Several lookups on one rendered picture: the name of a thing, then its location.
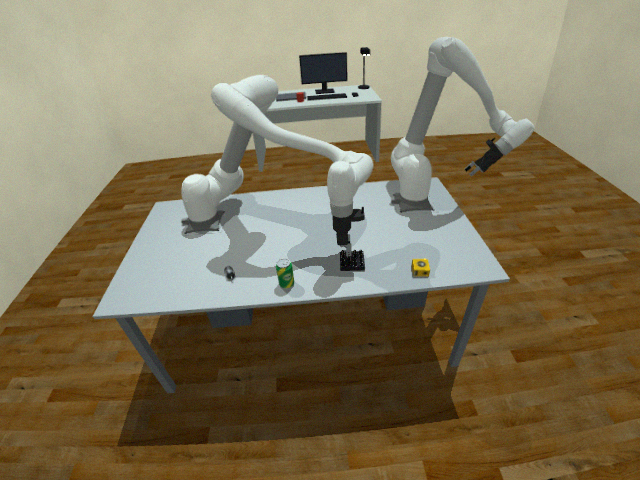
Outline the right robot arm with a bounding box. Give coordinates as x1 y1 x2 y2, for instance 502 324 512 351
181 75 373 233

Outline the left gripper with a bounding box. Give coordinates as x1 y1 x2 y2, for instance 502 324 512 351
465 137 513 177

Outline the green and yellow drink can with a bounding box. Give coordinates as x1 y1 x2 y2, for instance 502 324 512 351
276 259 294 288

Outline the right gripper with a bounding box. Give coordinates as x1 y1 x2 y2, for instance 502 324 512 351
330 202 365 256

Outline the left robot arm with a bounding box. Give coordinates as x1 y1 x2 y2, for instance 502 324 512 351
390 37 534 212

